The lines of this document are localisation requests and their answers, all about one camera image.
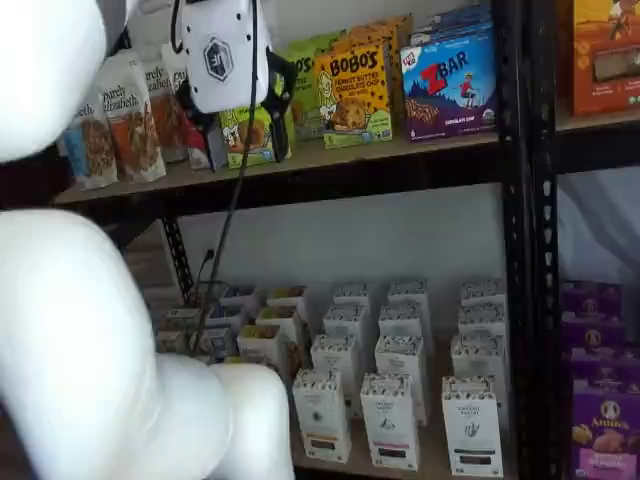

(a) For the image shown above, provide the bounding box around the white floral box pink strip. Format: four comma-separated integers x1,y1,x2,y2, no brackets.
377,302,432,361
387,278,430,321
373,333,428,426
359,372,421,473

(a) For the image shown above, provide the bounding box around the green Bobo's snack box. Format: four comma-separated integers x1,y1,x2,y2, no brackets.
286,30,347,142
218,105,291,170

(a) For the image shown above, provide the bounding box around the blue Z Bar box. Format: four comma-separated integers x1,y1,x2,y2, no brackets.
410,3,495,49
399,33,500,143

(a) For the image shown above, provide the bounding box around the black metal shelf rack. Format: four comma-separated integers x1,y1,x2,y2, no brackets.
49,0,534,480
528,0,640,480

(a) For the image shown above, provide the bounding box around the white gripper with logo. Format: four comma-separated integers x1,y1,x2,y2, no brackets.
175,0,297,164

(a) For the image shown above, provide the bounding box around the purple Annie's snack box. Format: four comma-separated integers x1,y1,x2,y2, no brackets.
571,392,640,480
562,317,629,359
568,347,640,401
559,281,624,326

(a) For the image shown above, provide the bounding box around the white granola box blue print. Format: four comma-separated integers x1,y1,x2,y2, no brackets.
203,324,240,362
207,303,246,331
218,283,257,309

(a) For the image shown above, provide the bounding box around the white floral box yellow strip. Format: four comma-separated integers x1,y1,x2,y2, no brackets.
322,304,370,371
292,368,352,460
309,333,360,419
332,282,372,321

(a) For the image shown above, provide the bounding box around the black wall plug cable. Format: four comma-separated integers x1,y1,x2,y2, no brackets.
192,247,219,311

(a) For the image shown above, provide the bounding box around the small white granola box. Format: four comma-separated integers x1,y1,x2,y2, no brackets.
166,307,202,334

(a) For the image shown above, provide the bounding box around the yellow Bobo's snack box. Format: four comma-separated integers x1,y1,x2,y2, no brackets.
313,42,395,150
347,13,415,136

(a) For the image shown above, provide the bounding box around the brown shelf board orange box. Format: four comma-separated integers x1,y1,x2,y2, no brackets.
556,97,640,134

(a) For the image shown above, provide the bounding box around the long black gripper cable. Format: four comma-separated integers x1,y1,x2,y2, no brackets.
192,0,262,354

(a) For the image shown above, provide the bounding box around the red Purely Elizabeth granola bag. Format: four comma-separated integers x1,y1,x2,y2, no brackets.
159,43,214,171

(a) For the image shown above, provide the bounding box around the blue Purely Elizabeth granola bag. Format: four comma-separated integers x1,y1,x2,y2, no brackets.
58,102,119,192

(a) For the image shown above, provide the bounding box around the white granola box yellow print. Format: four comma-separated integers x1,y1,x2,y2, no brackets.
235,324,289,374
254,304,307,384
265,284,309,321

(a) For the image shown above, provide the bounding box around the brown shelf board with snacks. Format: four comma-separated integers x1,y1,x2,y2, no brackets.
53,130,501,205

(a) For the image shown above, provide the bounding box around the white floral box green strip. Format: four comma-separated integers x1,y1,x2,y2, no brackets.
457,304,507,346
449,333,507,396
441,375,504,478
459,278,507,314

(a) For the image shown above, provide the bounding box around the large orange snack box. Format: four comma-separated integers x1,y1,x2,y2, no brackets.
571,0,640,118

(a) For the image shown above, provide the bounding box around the orange Purely Elizabeth granola bag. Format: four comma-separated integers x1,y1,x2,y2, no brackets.
141,59,190,165
94,53,167,184

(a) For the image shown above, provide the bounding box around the short black looped cable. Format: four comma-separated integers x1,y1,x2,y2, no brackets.
169,0,184,54

